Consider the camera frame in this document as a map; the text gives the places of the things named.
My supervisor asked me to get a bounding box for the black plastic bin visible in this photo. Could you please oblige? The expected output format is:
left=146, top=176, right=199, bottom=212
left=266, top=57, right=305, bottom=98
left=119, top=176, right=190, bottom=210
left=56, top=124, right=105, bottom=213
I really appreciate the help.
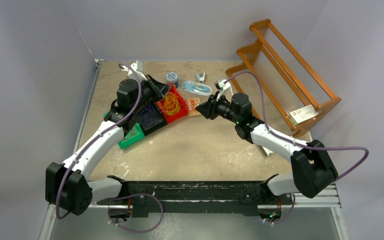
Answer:
left=138, top=102, right=168, bottom=136

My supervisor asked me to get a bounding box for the wooden rack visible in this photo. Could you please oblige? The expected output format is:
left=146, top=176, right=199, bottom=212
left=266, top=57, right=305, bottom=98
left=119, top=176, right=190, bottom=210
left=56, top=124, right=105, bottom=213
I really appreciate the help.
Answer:
left=226, top=19, right=341, bottom=137

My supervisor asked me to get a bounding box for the small round tin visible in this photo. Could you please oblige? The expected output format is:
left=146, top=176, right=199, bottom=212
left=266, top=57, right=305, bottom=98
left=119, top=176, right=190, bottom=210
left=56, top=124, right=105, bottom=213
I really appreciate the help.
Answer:
left=165, top=72, right=179, bottom=88

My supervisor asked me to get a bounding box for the coiled yellow cable in bin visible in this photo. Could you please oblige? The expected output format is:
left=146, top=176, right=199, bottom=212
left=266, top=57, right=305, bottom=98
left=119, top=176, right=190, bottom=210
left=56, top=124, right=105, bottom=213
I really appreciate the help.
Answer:
left=160, top=92, right=182, bottom=117

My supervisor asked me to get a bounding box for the green plastic bin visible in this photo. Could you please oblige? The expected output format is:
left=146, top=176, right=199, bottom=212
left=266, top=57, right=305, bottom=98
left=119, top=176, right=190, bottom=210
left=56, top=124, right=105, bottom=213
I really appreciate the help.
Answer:
left=118, top=122, right=145, bottom=149

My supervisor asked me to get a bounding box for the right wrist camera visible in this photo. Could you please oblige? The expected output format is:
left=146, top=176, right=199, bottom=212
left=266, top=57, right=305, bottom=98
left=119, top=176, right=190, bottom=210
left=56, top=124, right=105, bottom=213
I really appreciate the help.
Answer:
left=214, top=78, right=234, bottom=102

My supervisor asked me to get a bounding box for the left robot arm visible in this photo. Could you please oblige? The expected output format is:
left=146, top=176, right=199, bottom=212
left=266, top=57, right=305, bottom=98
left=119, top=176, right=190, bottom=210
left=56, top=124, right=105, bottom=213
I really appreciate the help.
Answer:
left=45, top=74, right=171, bottom=216

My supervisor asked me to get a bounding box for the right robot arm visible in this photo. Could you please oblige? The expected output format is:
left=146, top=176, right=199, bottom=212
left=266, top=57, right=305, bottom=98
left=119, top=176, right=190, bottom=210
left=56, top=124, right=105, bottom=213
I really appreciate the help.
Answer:
left=195, top=93, right=339, bottom=204

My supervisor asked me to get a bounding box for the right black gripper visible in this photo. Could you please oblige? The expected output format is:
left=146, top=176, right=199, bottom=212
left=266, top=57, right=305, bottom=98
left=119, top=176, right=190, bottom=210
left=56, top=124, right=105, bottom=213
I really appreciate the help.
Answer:
left=195, top=91, right=241, bottom=124

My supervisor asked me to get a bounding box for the red plastic bin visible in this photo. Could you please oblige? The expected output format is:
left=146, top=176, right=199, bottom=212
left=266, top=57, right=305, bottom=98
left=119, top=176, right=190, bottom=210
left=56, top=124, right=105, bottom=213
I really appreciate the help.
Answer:
left=156, top=83, right=188, bottom=124

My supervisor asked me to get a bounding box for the white rectangular block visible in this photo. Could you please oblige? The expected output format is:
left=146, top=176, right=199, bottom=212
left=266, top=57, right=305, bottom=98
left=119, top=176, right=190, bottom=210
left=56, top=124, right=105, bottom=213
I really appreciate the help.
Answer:
left=261, top=147, right=274, bottom=157

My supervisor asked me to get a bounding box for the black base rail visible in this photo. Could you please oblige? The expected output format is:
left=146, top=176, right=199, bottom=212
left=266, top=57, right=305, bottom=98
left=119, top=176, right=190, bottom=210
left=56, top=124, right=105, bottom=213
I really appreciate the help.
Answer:
left=97, top=180, right=293, bottom=218

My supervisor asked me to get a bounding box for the white small box on rack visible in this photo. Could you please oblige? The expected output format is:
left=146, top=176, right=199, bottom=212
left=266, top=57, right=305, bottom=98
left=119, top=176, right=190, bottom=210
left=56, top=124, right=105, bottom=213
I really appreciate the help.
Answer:
left=287, top=105, right=319, bottom=126

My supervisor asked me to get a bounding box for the orange spiral notebook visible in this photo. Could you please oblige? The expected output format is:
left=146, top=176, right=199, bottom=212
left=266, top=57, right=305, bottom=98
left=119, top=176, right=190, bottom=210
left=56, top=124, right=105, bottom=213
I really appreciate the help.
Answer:
left=185, top=98, right=201, bottom=117

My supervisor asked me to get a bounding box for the blue correction tape package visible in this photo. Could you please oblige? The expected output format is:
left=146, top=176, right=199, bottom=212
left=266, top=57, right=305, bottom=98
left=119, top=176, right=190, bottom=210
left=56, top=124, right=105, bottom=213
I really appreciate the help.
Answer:
left=181, top=80, right=213, bottom=97

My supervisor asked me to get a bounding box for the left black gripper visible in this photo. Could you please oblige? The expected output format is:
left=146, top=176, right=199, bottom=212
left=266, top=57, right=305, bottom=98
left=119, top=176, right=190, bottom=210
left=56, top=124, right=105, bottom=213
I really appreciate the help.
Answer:
left=132, top=74, right=171, bottom=113

